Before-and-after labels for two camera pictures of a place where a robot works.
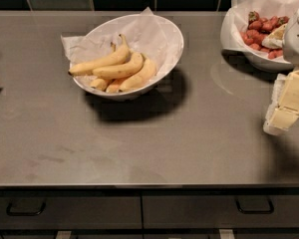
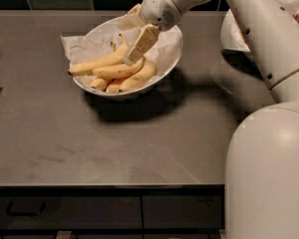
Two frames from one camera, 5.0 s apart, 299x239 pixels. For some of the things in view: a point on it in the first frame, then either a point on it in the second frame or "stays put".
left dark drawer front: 65,212 stays put
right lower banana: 141,79 stays put
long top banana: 120,56 stays put
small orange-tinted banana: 115,85 stays put
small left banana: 99,84 stays put
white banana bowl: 124,56 stays put
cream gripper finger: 275,38 to 133,20
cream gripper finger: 290,97 to 144,43
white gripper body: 298,39 to 157,9
